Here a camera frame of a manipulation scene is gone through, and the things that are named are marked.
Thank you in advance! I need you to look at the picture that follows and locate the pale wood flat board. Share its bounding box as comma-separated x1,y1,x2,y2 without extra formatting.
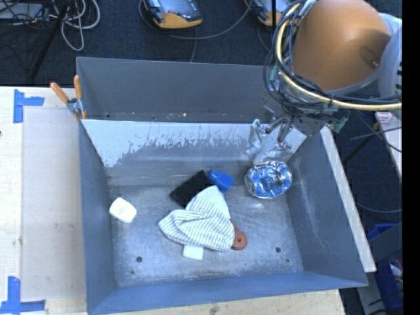
20,104,87,303

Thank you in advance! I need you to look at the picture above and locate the white rounded box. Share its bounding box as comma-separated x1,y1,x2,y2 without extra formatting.
108,197,138,224

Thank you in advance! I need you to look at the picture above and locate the red-brown ring tool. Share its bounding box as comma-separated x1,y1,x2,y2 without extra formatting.
229,219,248,251

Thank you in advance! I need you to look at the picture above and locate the black flat block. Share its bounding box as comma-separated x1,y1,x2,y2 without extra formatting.
169,169,215,209

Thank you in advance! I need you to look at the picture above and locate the crushed blue silver can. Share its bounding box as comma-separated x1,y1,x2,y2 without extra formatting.
243,160,293,200

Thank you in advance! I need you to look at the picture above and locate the white striped cloth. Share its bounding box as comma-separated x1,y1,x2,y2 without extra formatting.
157,185,236,253

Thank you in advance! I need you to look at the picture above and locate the small white block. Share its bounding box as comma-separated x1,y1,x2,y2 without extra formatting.
182,245,205,261

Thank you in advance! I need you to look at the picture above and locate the grey metal bin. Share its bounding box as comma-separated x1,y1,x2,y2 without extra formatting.
75,56,377,315

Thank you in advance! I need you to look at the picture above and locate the blue bottle cap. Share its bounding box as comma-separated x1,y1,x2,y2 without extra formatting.
208,169,236,194

